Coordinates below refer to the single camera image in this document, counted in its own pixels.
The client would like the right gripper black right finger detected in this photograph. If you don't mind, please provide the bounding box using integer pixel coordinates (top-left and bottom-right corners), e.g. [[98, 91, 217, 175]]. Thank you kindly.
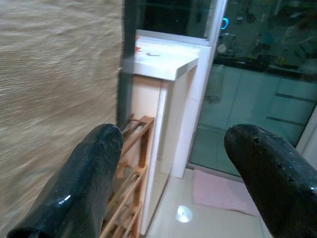
[[223, 123, 317, 238]]

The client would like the glass sliding door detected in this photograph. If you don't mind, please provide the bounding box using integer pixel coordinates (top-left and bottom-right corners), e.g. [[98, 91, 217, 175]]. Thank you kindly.
[[189, 0, 317, 179]]

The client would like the white counter unit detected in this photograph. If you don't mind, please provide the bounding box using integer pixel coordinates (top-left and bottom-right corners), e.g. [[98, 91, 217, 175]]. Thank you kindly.
[[130, 29, 214, 236]]

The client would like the wooden wine rack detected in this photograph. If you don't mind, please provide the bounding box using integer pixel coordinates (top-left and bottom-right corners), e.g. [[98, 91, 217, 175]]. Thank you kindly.
[[99, 113, 156, 238]]

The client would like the large beige ribbed cloth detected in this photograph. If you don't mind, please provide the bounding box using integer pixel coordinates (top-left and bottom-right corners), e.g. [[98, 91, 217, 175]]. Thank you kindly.
[[0, 0, 125, 233]]

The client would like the pink floor mat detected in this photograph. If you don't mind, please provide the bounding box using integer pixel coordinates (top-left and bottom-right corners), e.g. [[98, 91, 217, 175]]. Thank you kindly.
[[192, 169, 262, 218]]

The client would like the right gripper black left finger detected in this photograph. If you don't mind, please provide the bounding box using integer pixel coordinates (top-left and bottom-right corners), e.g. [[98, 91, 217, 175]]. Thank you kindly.
[[6, 123, 124, 238]]

